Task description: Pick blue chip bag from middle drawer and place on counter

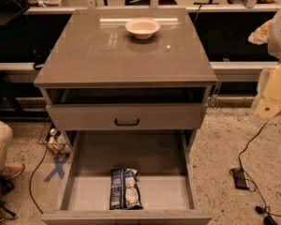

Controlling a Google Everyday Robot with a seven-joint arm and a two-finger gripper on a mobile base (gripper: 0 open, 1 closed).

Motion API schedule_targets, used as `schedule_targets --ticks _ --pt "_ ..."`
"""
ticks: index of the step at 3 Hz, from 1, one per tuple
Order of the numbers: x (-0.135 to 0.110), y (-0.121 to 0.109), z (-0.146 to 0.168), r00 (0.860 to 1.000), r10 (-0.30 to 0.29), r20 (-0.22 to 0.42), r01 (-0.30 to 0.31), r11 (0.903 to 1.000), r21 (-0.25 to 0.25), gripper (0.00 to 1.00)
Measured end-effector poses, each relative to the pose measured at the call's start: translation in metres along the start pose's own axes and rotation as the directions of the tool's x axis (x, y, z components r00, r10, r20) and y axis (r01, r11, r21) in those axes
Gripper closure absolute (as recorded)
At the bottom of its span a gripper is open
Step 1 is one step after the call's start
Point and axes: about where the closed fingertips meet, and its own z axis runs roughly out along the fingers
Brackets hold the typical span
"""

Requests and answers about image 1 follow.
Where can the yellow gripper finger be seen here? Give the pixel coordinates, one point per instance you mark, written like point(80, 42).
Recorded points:
point(260, 35)

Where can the blue chip bag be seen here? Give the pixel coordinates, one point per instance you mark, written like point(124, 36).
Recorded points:
point(125, 194)

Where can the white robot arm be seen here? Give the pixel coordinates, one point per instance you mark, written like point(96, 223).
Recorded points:
point(269, 33)

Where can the grey drawer cabinet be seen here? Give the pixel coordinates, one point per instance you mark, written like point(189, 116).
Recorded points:
point(96, 61)

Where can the open grey lower drawer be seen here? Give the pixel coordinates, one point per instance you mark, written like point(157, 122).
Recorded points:
point(164, 180)

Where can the white paper bowl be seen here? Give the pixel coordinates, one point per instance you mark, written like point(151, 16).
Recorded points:
point(142, 28)

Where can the black power adapter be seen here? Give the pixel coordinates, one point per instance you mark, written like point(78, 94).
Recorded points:
point(240, 180)

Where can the tan shoe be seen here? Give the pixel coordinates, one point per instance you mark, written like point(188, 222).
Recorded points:
point(12, 170)

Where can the black drawer handle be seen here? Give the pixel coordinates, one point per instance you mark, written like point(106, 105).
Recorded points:
point(128, 123)

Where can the wire basket with bottles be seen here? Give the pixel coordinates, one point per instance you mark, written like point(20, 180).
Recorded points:
point(52, 138)

